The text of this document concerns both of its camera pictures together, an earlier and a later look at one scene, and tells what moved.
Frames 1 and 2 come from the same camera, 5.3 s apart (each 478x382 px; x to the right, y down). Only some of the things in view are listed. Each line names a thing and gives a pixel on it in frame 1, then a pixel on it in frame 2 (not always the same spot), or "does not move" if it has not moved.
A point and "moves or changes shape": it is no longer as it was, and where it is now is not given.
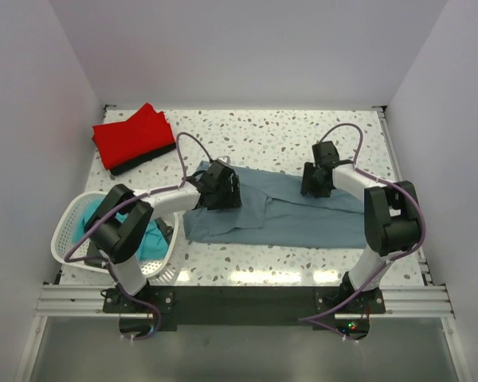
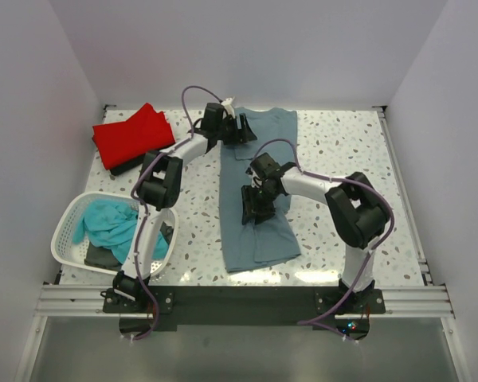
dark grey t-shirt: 93,256 does not move
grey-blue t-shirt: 275,213 moves or changes shape
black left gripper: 232,198 -> 244,134
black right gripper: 307,185 -> 250,206
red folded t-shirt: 121,143 does not move
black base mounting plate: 245,308 does not move
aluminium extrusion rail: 76,300 does not move
